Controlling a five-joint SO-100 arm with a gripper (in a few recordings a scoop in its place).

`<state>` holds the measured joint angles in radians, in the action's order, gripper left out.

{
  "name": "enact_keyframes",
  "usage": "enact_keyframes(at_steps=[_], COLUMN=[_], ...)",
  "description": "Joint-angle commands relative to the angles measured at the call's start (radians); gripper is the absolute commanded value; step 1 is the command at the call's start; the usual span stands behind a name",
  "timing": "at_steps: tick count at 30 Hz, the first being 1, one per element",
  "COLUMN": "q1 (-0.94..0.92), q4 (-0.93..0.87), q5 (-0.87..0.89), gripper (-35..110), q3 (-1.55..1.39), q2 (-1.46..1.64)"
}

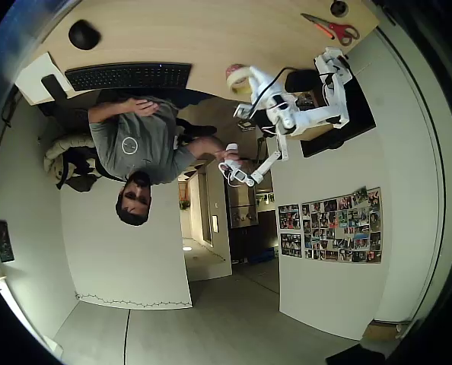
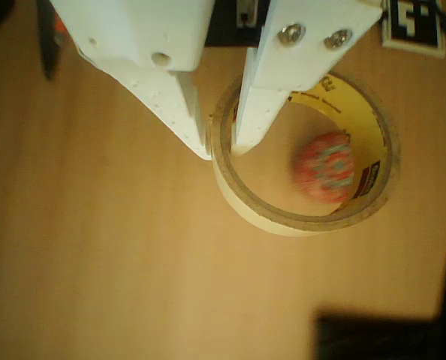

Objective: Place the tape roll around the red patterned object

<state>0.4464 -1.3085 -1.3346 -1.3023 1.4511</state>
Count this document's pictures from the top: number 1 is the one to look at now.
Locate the beige tape roll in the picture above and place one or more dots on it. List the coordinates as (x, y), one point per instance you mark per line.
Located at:
(236, 85)

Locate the person in grey shirt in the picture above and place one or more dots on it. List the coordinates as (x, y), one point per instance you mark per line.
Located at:
(142, 140)

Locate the dark framed picture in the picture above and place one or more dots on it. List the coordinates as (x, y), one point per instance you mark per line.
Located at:
(3, 241)

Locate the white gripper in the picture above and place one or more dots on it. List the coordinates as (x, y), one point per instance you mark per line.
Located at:
(261, 86)

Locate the black round desk grommet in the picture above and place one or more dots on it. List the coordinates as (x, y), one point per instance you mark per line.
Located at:
(339, 7)

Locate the blue crate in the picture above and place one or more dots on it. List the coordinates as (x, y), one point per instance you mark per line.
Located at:
(262, 255)

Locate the large photo collage poster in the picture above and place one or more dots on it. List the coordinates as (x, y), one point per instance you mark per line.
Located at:
(342, 228)

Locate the black keyboard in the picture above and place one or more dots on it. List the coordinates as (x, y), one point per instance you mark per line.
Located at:
(134, 76)

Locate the beige padded jacket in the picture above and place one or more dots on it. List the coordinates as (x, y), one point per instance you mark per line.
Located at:
(64, 146)

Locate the brown cardboard box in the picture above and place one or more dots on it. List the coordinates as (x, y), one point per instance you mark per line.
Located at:
(386, 331)

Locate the black phone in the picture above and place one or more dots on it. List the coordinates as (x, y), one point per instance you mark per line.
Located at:
(53, 89)

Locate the person's left forearm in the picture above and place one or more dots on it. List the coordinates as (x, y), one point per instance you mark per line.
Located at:
(110, 110)

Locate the black board under robot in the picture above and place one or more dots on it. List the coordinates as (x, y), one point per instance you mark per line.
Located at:
(359, 102)

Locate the small patterned card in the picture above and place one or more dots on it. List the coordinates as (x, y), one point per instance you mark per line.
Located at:
(245, 125)

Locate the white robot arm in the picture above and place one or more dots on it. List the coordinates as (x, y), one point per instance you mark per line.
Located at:
(338, 97)

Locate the black rounded device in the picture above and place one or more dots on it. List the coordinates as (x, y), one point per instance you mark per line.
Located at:
(302, 80)

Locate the white paper pad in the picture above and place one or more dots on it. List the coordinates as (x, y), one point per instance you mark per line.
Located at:
(34, 78)

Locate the person's right hand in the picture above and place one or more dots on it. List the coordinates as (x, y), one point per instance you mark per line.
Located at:
(228, 155)

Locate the small photo collage poster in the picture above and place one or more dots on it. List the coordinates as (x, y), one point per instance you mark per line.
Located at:
(291, 245)
(289, 216)

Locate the black computer mouse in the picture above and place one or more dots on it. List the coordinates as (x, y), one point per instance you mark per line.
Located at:
(84, 34)

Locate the person's right forearm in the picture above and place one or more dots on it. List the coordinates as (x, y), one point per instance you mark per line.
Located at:
(205, 146)

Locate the white leader arm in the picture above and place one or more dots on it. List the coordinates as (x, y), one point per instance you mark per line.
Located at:
(266, 167)

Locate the person's left hand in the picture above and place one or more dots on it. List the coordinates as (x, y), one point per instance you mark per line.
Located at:
(146, 106)

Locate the black garment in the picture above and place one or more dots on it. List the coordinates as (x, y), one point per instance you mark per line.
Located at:
(79, 171)

